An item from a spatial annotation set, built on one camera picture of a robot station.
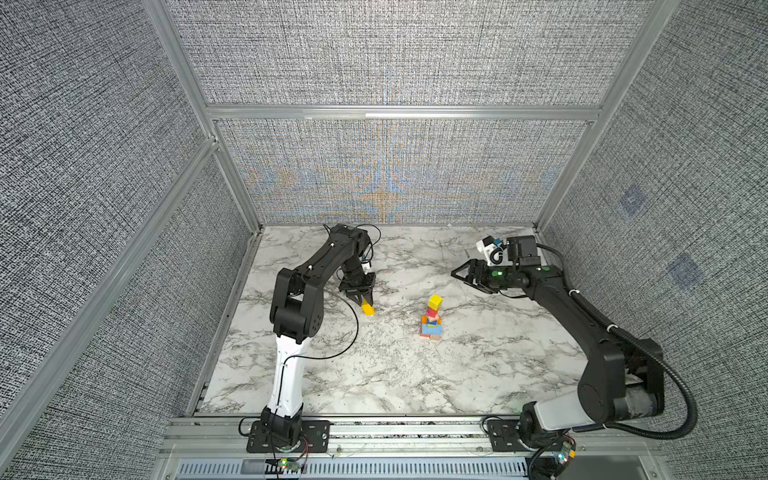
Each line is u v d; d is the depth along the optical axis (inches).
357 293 32.8
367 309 35.4
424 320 34.8
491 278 29.0
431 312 33.4
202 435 29.5
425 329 35.2
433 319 34.3
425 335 35.3
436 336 35.3
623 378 16.9
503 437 28.8
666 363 27.5
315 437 29.0
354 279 31.8
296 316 23.1
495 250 30.5
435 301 32.1
